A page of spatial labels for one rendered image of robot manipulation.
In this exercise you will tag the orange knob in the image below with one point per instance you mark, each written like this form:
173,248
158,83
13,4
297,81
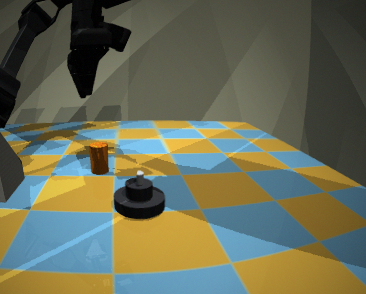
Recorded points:
99,158

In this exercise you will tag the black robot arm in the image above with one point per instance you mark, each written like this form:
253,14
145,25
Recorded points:
33,21

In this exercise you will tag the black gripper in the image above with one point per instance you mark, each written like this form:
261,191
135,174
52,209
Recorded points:
89,42

